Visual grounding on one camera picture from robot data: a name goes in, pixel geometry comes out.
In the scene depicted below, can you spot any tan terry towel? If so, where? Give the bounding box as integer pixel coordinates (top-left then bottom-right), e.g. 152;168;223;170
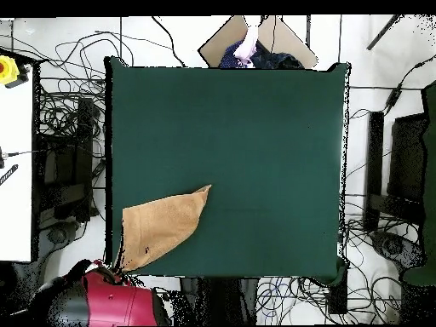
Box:
113;184;213;273

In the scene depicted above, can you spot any dark blue laundry pile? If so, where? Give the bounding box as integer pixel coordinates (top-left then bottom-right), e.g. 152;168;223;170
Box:
218;39;305;70

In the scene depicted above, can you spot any black flat box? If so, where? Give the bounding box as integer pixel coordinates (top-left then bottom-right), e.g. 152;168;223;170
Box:
387;112;427;224

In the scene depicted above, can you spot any grey caster wheel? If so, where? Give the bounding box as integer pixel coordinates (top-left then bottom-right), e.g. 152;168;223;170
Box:
372;231;425;272
46;225;71;245

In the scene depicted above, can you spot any black equipment stand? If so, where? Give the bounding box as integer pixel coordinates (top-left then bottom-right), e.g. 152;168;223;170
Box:
33;96;98;224

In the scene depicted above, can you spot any white desk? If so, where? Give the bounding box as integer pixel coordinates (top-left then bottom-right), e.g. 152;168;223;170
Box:
0;64;34;262

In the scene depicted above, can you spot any yellow emergency stop button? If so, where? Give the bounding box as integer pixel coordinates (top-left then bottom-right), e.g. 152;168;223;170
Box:
0;54;30;89

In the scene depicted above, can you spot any dark green table cloth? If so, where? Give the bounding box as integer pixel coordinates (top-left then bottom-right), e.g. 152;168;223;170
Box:
103;55;352;281

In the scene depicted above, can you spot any black block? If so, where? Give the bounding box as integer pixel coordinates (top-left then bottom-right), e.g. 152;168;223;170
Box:
327;281;349;315

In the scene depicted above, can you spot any brown cardboard box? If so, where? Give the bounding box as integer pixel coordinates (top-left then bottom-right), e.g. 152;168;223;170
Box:
198;14;319;70

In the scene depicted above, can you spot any pale pink cloth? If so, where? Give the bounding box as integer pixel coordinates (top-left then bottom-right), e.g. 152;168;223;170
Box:
233;25;259;67

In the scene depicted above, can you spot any black upright bar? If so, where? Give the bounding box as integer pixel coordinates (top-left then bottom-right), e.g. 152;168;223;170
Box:
363;111;385;232

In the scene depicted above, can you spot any black thin rod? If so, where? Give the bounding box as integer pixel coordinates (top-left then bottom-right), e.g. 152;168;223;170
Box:
366;14;403;51

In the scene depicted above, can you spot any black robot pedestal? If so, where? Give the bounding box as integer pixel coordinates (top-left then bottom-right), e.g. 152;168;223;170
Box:
180;277;260;325

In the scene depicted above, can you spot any black ribbed strap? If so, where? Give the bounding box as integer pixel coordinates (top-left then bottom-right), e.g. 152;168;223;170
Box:
0;163;19;186

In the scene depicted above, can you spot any blue cable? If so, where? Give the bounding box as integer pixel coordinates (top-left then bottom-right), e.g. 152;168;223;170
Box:
264;277;291;318

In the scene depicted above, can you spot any black loose cable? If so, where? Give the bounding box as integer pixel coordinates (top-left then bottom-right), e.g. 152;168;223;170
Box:
151;15;186;68

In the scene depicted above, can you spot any black cable with adapter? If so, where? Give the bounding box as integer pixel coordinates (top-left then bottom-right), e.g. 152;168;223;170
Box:
382;54;436;115

